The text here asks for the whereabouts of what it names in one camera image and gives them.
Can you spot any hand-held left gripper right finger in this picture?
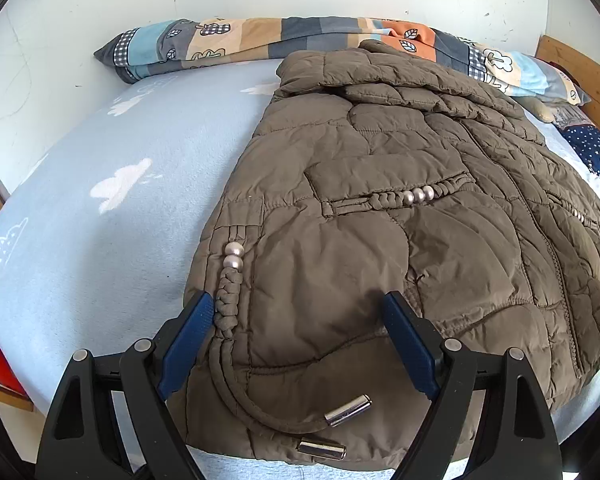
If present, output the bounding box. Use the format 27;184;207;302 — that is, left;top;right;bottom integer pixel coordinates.
382;290;563;480

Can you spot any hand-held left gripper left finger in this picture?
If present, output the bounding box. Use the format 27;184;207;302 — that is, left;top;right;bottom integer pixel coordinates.
35;290;216;480

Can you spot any brown puffer jacket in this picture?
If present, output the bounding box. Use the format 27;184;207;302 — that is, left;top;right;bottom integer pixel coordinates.
182;39;600;461

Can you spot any navy star pillow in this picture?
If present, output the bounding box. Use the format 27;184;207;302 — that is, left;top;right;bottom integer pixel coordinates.
565;125;600;181

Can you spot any white printed pillow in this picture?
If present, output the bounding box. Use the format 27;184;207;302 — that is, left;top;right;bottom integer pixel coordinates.
550;102;593;131

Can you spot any red object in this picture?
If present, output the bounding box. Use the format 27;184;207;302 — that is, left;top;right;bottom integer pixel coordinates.
0;325;28;396

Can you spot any small beige pillow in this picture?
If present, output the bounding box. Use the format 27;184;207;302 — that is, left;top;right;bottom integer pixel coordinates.
522;95;556;123

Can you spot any light blue bed sheet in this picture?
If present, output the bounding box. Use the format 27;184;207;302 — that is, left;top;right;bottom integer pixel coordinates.
0;60;600;480

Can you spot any wooden headboard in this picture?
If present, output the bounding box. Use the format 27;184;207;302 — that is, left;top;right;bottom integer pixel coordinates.
536;35;600;123

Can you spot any patchwork printed blanket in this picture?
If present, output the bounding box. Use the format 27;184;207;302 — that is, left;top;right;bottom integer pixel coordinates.
94;16;592;106

